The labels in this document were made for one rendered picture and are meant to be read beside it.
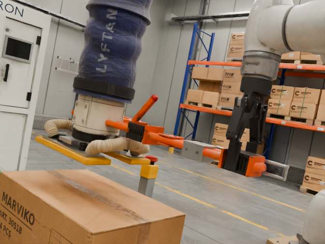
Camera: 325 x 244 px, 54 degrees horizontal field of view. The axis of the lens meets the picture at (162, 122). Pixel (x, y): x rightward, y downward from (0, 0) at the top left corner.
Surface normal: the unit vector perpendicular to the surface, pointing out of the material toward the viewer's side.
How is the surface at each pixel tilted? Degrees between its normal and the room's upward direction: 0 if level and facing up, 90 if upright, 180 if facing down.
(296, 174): 90
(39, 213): 90
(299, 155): 90
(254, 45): 101
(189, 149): 90
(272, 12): 74
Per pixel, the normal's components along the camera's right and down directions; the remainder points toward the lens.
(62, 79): 0.72, 0.16
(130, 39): 0.57, -0.22
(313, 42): -0.60, 0.72
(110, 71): 0.19, -0.02
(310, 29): -0.77, 0.29
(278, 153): -0.67, -0.10
